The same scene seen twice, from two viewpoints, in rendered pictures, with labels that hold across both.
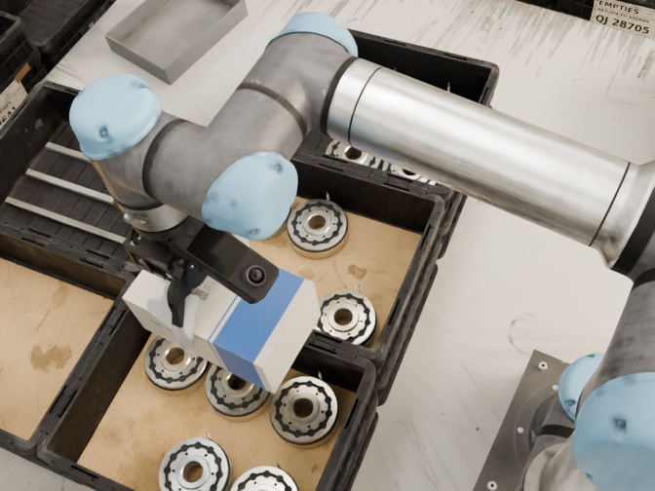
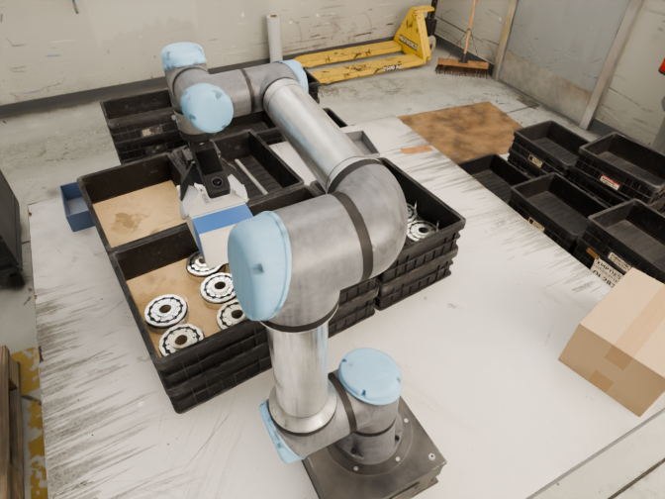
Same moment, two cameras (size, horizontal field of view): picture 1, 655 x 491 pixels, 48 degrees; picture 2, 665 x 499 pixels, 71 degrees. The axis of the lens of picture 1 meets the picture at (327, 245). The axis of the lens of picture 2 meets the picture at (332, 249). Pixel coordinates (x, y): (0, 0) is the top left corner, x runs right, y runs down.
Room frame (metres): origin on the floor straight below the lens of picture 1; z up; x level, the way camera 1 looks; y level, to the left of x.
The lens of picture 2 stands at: (-0.21, -0.44, 1.78)
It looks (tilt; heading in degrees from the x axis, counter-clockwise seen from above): 43 degrees down; 25
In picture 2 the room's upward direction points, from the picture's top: 1 degrees clockwise
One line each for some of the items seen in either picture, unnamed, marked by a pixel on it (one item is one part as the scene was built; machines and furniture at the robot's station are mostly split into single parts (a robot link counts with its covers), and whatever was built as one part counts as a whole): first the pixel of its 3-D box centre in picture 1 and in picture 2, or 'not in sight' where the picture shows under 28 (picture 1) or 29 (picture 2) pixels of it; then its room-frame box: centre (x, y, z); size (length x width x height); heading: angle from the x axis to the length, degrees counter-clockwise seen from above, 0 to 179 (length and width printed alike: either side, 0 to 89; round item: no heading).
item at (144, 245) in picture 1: (172, 232); (201, 151); (0.45, 0.16, 1.25); 0.09 x 0.08 x 0.12; 53
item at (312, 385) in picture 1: (303, 408); (237, 315); (0.36, 0.08, 0.86); 0.10 x 0.10 x 0.01
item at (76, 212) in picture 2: not in sight; (88, 202); (0.64, 0.91, 0.74); 0.20 x 0.15 x 0.07; 54
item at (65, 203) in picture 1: (98, 188); (237, 182); (0.83, 0.39, 0.87); 0.40 x 0.30 x 0.11; 58
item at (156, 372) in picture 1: (176, 358); (204, 261); (0.48, 0.26, 0.86); 0.10 x 0.10 x 0.01
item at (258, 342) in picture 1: (224, 306); (218, 218); (0.43, 0.14, 1.10); 0.20 x 0.12 x 0.09; 53
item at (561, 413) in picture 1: (600, 411); (366, 388); (0.25, -0.31, 0.97); 0.13 x 0.12 x 0.14; 142
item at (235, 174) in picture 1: (233, 167); (212, 98); (0.39, 0.07, 1.41); 0.11 x 0.11 x 0.08; 52
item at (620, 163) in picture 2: not in sight; (614, 196); (2.13, -0.92, 0.37); 0.42 x 0.34 x 0.46; 53
